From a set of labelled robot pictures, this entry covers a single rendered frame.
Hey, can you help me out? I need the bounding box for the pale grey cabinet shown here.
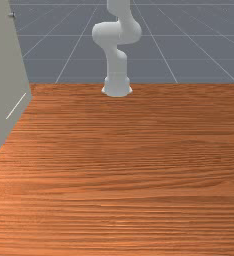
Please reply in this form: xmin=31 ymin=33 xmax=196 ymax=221
xmin=0 ymin=0 xmax=34 ymax=160

